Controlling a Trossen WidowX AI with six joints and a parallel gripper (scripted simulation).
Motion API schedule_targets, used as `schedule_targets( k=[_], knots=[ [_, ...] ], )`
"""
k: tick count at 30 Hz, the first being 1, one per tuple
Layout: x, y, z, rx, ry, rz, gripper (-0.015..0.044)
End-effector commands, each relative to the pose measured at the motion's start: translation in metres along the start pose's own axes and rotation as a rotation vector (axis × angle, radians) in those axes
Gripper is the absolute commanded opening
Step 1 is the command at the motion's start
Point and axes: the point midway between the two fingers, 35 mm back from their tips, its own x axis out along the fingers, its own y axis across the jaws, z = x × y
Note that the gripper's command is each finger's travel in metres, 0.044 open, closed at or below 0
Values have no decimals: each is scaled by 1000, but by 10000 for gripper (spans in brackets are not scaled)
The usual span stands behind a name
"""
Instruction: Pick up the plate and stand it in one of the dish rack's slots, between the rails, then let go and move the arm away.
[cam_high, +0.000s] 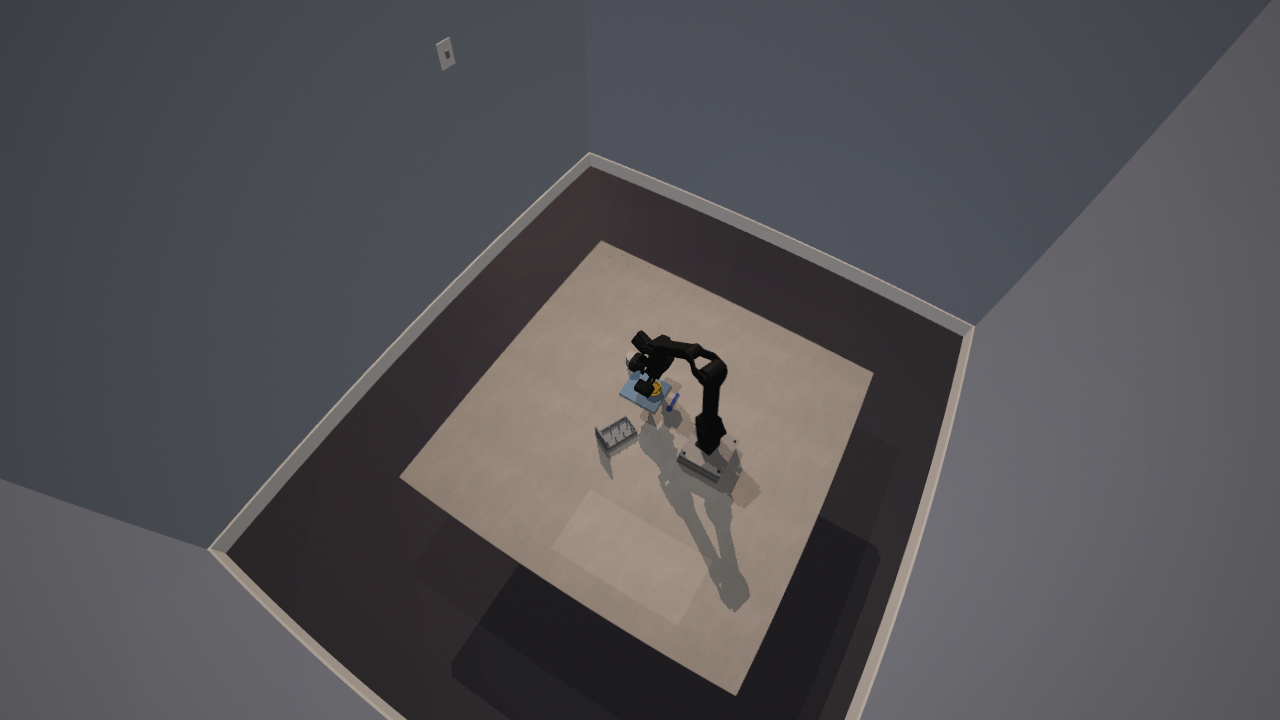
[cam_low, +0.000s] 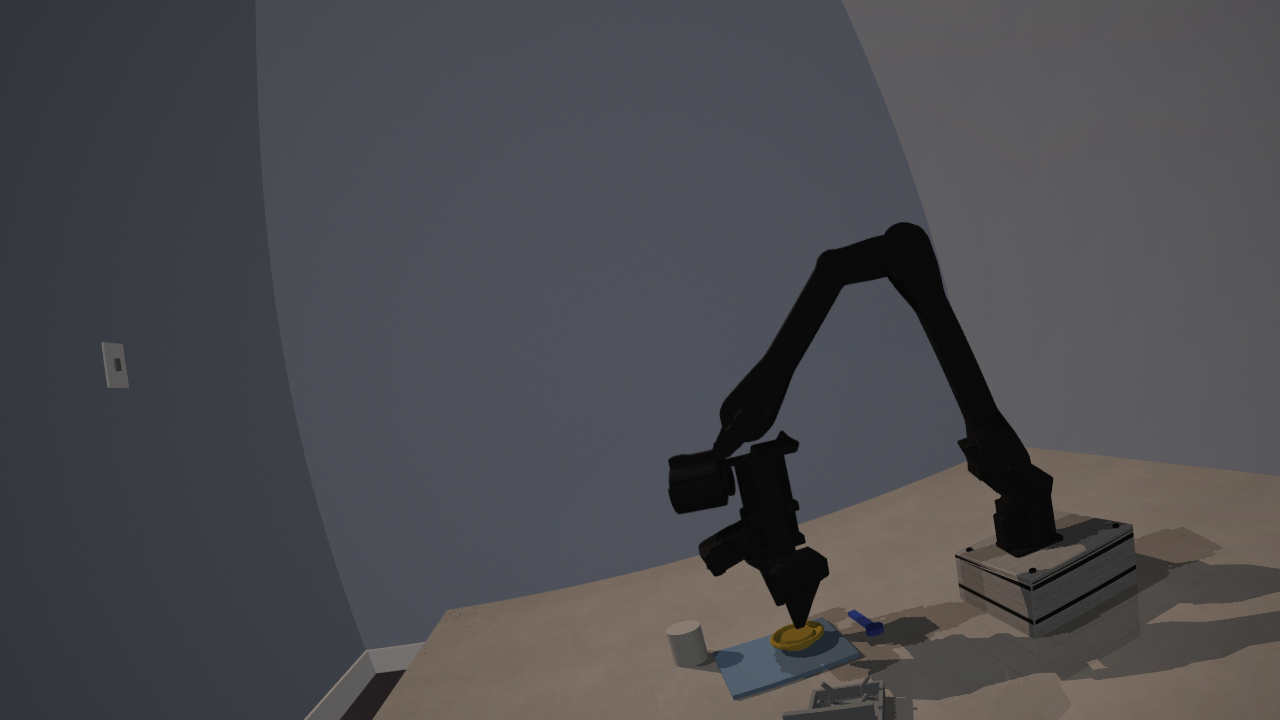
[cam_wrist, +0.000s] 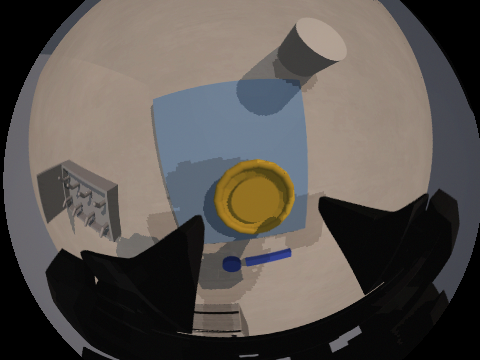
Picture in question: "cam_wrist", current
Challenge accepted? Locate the yellow plate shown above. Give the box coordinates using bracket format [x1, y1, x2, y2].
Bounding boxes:
[213, 160, 295, 235]

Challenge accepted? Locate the blue square mat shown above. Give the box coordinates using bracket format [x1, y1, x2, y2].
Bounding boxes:
[152, 79, 308, 244]

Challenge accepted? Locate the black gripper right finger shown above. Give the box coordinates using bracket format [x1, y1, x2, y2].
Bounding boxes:
[317, 193, 428, 296]

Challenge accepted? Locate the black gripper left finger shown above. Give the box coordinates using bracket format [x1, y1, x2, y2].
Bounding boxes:
[80, 215, 205, 335]

